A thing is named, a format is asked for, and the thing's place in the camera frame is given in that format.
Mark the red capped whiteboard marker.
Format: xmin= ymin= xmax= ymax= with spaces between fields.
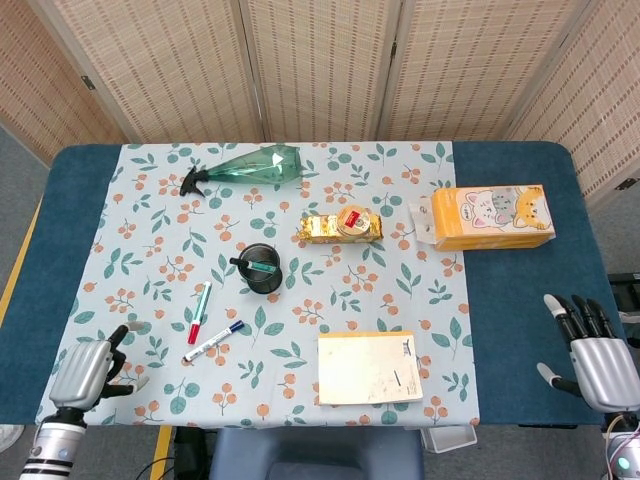
xmin=186 ymin=280 xmax=213 ymax=346

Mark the black equipment base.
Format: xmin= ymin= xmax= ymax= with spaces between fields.
xmin=172 ymin=427 xmax=211 ymax=480

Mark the black mesh pen holder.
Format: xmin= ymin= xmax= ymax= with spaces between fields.
xmin=237 ymin=242 xmax=283 ymax=295

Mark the blue capped whiteboard marker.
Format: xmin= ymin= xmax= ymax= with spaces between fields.
xmin=182 ymin=319 xmax=246 ymax=364

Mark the gold cracker packet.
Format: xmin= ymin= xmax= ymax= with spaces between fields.
xmin=298 ymin=211 xmax=385 ymax=246

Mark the dark blue chair seat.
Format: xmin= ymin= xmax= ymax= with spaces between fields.
xmin=207 ymin=427 xmax=426 ymax=480

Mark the round snack cup red label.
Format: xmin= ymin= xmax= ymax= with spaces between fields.
xmin=335 ymin=205 xmax=374 ymax=236

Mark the black device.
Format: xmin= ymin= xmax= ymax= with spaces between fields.
xmin=607 ymin=272 xmax=640 ymax=321

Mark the black capped whiteboard marker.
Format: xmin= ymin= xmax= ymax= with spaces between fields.
xmin=228 ymin=256 xmax=277 ymax=276

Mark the cream cover notebook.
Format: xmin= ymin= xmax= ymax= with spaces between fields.
xmin=316 ymin=330 xmax=424 ymax=406

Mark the black cable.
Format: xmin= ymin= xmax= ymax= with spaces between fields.
xmin=133 ymin=455 xmax=176 ymax=480

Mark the green spray bottle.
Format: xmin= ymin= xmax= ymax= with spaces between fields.
xmin=178 ymin=143 xmax=305 ymax=199

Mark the woven bamboo folding screen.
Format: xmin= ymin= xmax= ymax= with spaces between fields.
xmin=0 ymin=0 xmax=640 ymax=207

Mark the yellow cat tissue pack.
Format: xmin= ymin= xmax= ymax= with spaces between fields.
xmin=409 ymin=183 xmax=557 ymax=252

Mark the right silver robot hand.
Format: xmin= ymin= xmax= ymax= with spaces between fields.
xmin=536 ymin=293 xmax=640 ymax=414

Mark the floral leaf tablecloth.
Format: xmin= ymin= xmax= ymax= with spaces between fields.
xmin=34 ymin=141 xmax=482 ymax=429

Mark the white plastic box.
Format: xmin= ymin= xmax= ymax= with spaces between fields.
xmin=421 ymin=425 xmax=479 ymax=455

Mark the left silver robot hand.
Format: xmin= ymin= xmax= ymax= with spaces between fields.
xmin=48 ymin=321 xmax=152 ymax=412

